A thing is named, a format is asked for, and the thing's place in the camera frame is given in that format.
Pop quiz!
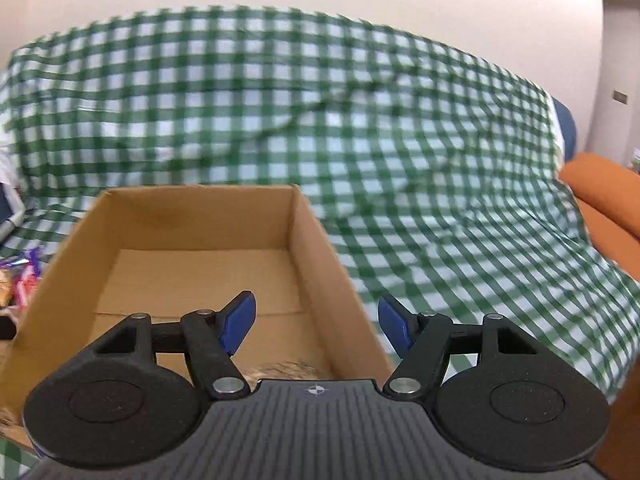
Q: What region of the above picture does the green checkered cloth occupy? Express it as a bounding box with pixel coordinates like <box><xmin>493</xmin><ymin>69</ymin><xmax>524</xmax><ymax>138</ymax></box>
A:
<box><xmin>0</xmin><ymin>5</ymin><xmax>640</xmax><ymax>480</ymax></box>

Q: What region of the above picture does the pink snack packet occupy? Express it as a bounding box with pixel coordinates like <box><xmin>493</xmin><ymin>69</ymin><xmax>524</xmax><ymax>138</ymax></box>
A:
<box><xmin>15</xmin><ymin>270</ymin><xmax>42</xmax><ymax>308</ymax></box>

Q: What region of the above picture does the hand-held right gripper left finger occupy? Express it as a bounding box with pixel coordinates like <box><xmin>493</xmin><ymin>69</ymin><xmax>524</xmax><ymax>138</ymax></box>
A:
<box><xmin>85</xmin><ymin>290</ymin><xmax>258</xmax><ymax>401</ymax></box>

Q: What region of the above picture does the white cloth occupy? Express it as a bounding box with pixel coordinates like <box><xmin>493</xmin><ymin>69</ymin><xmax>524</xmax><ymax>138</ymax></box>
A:
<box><xmin>0</xmin><ymin>150</ymin><xmax>27</xmax><ymax>241</ymax></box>

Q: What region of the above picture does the orange cushion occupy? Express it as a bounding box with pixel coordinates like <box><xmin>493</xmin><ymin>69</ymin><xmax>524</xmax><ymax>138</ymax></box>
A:
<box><xmin>557</xmin><ymin>152</ymin><xmax>640</xmax><ymax>480</ymax></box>

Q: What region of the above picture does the orange snack packet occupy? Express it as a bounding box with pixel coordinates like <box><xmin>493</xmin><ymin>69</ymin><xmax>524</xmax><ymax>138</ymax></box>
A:
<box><xmin>0</xmin><ymin>267</ymin><xmax>16</xmax><ymax>306</ymax></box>

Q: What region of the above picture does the purple snack packet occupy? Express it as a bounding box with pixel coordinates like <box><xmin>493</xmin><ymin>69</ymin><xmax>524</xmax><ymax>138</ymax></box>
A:
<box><xmin>10</xmin><ymin>247</ymin><xmax>45</xmax><ymax>281</ymax></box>

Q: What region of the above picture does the blue cushion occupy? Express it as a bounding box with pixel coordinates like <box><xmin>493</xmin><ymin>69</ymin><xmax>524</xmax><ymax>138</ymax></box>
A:
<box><xmin>550</xmin><ymin>97</ymin><xmax>579</xmax><ymax>162</ymax></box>

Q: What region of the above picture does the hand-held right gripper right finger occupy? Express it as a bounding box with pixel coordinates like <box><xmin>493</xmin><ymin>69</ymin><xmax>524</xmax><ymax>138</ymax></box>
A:
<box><xmin>377</xmin><ymin>294</ymin><xmax>561</xmax><ymax>402</ymax></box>

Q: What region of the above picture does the brown cardboard box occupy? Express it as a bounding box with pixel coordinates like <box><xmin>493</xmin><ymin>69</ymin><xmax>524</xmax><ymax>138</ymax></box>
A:
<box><xmin>0</xmin><ymin>184</ymin><xmax>398</xmax><ymax>453</ymax></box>

